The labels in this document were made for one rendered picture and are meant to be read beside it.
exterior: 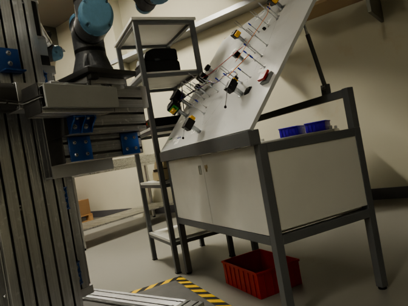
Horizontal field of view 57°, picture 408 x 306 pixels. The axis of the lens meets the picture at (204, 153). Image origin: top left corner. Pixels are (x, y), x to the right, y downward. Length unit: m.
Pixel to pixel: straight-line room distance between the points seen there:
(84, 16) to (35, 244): 0.79
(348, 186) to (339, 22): 2.96
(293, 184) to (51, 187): 0.99
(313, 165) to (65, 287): 1.14
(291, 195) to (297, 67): 3.17
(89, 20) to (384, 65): 3.53
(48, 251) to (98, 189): 5.84
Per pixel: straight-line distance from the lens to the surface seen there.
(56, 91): 1.19
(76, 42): 1.53
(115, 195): 6.95
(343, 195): 1.90
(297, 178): 1.72
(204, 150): 1.98
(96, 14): 1.39
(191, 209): 2.40
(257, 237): 1.78
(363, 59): 4.50
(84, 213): 7.06
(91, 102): 1.25
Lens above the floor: 0.79
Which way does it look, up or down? level
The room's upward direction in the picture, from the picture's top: 10 degrees counter-clockwise
